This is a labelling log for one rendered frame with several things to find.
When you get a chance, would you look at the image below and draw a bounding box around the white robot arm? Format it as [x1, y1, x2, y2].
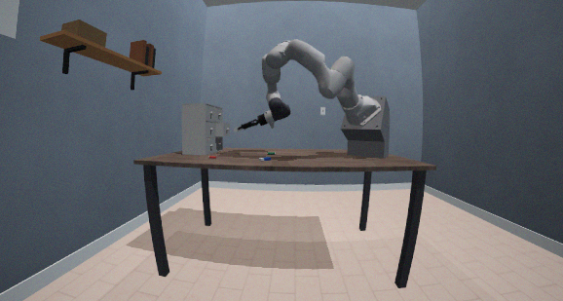
[262, 39, 381, 129]

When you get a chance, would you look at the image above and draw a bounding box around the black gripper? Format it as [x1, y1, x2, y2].
[233, 114, 268, 132]

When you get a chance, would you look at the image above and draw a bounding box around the grey chest of drawers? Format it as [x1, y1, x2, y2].
[182, 103, 223, 155]

